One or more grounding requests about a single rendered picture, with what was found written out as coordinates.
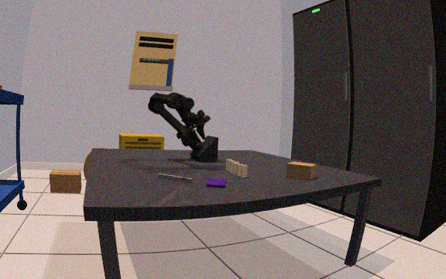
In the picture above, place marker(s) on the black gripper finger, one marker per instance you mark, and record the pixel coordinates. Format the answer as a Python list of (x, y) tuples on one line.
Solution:
[(194, 136), (200, 131)]

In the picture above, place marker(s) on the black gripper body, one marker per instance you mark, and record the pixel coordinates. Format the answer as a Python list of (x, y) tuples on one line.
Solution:
[(188, 129)]

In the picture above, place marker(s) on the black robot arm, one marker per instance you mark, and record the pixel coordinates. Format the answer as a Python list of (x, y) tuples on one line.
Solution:
[(183, 106)]

